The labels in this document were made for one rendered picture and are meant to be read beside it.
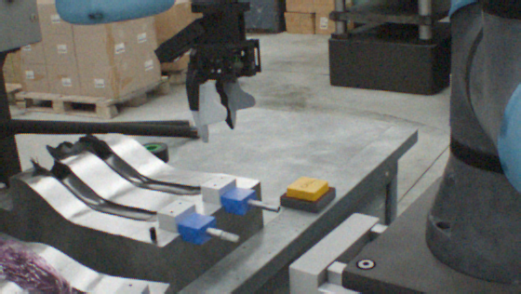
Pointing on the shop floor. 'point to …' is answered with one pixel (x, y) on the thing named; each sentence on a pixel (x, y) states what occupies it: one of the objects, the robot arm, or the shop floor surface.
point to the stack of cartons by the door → (312, 17)
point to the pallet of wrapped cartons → (89, 65)
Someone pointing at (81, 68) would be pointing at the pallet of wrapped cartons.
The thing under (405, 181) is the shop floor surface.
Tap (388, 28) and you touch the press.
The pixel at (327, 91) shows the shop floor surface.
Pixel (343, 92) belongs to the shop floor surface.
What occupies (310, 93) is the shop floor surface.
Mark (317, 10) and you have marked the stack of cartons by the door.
